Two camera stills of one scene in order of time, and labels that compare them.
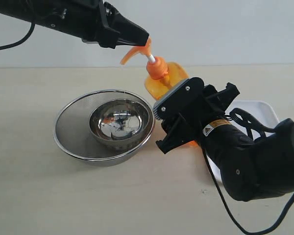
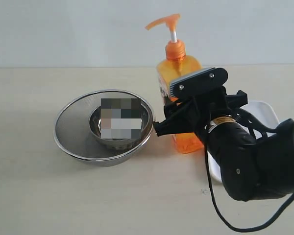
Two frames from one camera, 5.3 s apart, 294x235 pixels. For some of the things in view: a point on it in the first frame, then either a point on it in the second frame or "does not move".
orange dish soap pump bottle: [160, 74] → [175, 64]
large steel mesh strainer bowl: [73, 138] does not move
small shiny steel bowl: [120, 124] does not move
